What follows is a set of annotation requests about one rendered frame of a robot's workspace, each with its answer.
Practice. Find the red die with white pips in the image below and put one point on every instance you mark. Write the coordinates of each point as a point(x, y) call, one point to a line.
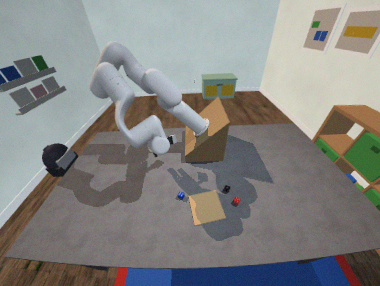
point(236, 201)

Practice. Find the blue die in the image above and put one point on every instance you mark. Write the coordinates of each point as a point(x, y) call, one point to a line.
point(181, 195)

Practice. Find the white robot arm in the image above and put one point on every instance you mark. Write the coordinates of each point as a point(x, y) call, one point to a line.
point(107, 77)

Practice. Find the tan flat mat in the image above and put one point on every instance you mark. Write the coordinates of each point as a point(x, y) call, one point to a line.
point(206, 207)

